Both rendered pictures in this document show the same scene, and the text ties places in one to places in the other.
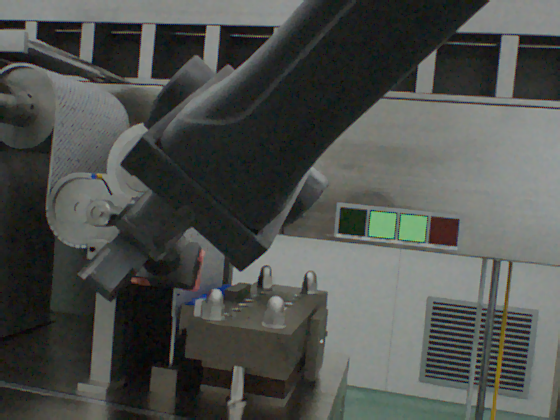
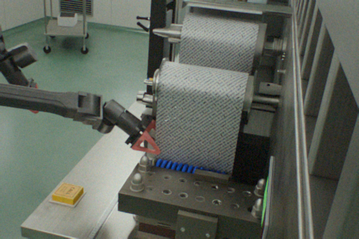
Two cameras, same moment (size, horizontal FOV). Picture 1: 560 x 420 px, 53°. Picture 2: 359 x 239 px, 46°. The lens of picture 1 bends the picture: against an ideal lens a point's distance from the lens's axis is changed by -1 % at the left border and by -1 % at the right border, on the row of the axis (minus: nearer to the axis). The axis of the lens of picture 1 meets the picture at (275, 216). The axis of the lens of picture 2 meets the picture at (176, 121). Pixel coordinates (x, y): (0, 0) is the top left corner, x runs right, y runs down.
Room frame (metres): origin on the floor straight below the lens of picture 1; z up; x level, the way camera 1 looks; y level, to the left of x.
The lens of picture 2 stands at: (0.93, -0.93, 1.67)
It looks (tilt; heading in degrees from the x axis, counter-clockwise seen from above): 25 degrees down; 89
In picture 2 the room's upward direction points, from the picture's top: 5 degrees clockwise
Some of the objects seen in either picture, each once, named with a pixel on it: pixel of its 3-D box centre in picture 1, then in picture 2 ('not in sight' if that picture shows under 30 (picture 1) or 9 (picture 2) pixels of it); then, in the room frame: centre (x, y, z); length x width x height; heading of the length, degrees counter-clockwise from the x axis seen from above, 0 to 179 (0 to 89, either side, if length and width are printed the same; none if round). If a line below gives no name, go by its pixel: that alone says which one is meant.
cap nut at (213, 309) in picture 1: (214, 303); (144, 162); (0.87, 0.08, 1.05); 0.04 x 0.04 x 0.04
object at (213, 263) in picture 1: (203, 252); (194, 141); (1.00, 0.12, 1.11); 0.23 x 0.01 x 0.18; 167
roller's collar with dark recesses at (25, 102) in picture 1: (10, 105); (179, 34); (0.94, 0.46, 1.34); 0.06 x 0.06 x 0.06; 77
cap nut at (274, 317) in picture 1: (275, 310); (137, 181); (0.86, -0.01, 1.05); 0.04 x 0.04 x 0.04
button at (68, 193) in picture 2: not in sight; (68, 193); (0.64, 0.10, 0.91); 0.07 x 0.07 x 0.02; 77
